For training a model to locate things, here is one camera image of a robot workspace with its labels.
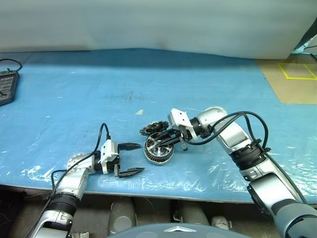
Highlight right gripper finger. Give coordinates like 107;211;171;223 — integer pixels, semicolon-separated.
155;136;183;147
158;130;180;140

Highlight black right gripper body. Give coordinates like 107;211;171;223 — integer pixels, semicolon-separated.
176;125;191;152

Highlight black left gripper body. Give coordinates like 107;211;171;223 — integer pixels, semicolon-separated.
112;146;123;178

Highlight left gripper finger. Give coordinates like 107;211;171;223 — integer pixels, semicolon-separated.
116;167;146;179
117;142;142;151

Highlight silver spoked rotor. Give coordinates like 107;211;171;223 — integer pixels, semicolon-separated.
148;135;173;159

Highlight silver motor housing copper windings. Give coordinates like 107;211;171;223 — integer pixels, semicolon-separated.
143;132;177;166

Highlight black toothed gear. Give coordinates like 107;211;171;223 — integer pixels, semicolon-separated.
139;120;169;136

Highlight grey rounded cylinder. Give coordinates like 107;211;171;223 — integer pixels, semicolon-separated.
108;198;137;234
177;200;211;225

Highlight blue table mat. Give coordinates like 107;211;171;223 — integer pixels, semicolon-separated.
0;48;317;204

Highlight grey robot torso silver emblem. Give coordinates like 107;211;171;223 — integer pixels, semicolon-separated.
106;223;251;238

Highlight white rounded object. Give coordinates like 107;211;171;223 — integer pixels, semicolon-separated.
210;215;232;229

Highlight white backdrop sheet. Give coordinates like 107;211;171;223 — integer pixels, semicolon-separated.
0;0;317;60

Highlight black box device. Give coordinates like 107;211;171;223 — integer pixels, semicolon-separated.
0;70;20;107

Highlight teal background equipment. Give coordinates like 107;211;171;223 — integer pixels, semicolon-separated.
292;23;317;54

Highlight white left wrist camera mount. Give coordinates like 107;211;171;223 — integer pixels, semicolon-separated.
100;139;119;176

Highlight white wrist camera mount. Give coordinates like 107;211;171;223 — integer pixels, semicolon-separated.
167;108;199;140
100;139;119;176

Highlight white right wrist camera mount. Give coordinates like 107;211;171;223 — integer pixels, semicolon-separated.
167;108;199;140

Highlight thin black device cable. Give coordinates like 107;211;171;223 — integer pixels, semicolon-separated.
0;58;23;72

